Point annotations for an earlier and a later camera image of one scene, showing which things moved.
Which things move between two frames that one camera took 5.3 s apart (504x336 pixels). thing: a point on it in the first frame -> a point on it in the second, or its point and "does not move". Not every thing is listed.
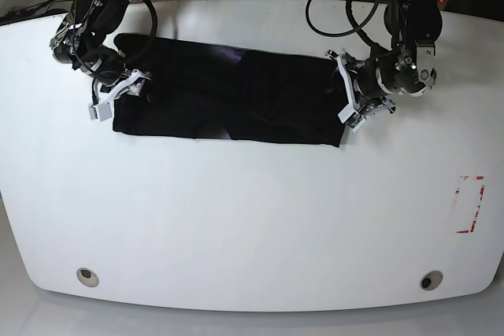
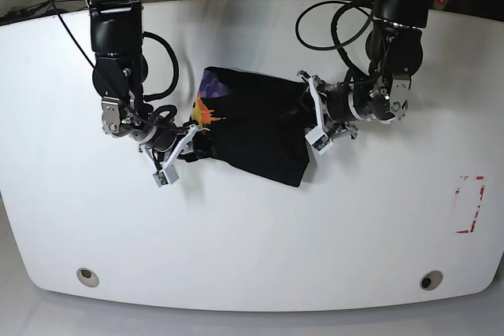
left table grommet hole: (87, 278) does not move
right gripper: (407, 70) -> (381, 99)
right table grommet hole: (431, 280) does not move
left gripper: (103, 63) -> (120, 117)
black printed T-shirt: (208, 91) -> (254, 122)
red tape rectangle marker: (472, 226) does not move
